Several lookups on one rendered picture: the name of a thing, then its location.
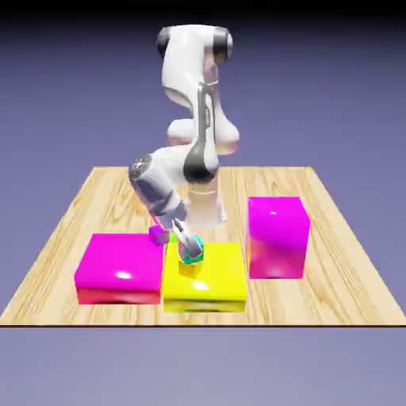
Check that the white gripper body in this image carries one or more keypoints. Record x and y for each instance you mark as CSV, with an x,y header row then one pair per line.
x,y
187,242

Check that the small teal cube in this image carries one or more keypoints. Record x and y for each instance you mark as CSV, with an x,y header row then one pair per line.
x,y
190,260

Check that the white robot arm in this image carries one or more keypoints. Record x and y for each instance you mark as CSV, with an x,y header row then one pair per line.
x,y
180,63

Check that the small green cube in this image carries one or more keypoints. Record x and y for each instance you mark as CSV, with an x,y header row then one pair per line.
x,y
173,237

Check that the small yellow cube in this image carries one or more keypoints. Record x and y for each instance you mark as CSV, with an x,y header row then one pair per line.
x,y
189,270

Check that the small purple cube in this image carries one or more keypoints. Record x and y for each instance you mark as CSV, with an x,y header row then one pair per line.
x,y
157,236

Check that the large yellow box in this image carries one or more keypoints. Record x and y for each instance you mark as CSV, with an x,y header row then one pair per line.
x,y
215,272

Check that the large flat magenta box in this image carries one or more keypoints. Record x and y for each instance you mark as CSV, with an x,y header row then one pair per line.
x,y
117,260

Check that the large tall magenta box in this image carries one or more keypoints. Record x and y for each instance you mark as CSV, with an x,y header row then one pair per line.
x,y
279,241

